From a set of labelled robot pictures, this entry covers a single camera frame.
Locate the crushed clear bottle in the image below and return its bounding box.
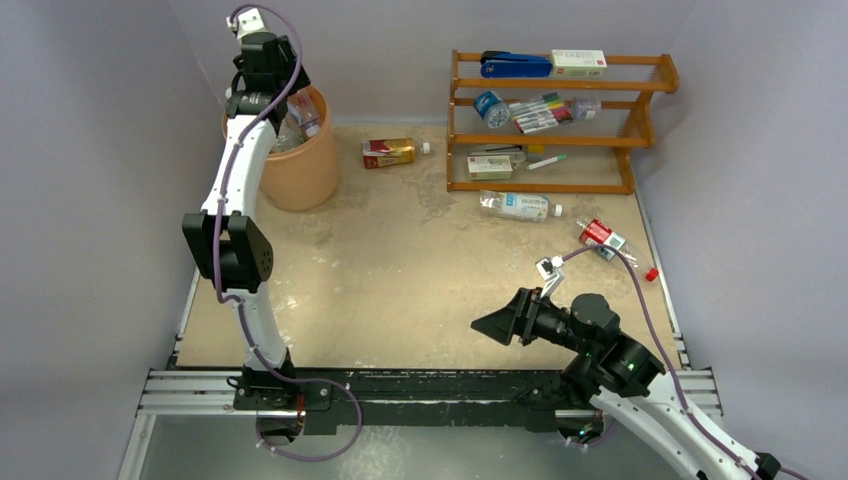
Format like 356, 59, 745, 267
271, 112, 305, 154

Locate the red white label bottle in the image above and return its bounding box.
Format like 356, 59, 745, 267
575, 217, 660, 282

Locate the clear bottle blue label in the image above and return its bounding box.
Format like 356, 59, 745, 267
289, 89, 322, 139

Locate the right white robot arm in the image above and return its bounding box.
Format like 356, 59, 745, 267
471, 288, 781, 479

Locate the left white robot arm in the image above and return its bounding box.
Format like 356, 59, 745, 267
182, 32, 301, 409

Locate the orange plastic bin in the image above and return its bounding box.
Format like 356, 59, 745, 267
201, 86, 340, 217

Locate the white blue label bottle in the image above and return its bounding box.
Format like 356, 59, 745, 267
479, 190, 563, 222

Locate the red gold tea bottle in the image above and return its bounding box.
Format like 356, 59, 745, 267
362, 138, 433, 169

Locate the white stapler box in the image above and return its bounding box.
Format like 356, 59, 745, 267
467, 155, 513, 181

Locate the green white marker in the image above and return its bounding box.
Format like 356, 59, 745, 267
526, 154, 568, 171

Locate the grey stapler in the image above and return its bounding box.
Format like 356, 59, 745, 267
468, 144, 527, 164

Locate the wooden shelf rack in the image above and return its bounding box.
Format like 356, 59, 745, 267
446, 50, 680, 195

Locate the pack of coloured markers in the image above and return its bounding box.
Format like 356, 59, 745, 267
508, 92, 574, 134

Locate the blue tape roll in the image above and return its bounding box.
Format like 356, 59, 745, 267
473, 90, 512, 129

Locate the small clear jar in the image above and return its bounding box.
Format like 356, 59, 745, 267
571, 97, 602, 122

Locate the blue stapler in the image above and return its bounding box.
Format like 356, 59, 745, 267
479, 50, 552, 78

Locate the white red box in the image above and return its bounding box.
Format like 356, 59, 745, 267
549, 49, 608, 79

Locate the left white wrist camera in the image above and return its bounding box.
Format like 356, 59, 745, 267
226, 8, 269, 41

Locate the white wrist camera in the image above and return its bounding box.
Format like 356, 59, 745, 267
535, 256, 565, 298
226, 8, 269, 41

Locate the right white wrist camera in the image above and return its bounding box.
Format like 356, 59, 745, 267
535, 256, 565, 298

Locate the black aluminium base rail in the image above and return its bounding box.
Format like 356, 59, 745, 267
135, 367, 720, 439

